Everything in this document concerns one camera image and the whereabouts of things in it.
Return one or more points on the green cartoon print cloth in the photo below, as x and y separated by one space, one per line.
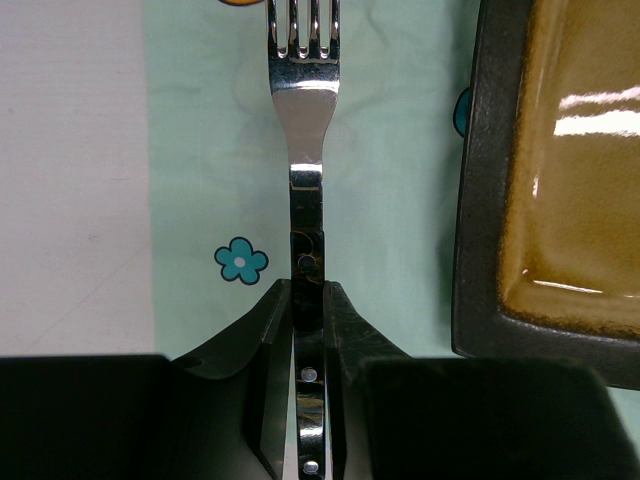
219 173

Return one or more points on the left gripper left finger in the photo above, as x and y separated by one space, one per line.
230 410

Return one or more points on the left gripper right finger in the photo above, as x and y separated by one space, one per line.
350 341

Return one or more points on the silver fork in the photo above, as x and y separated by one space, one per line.
304 80

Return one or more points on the square brown black plate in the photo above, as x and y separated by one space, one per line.
546 259

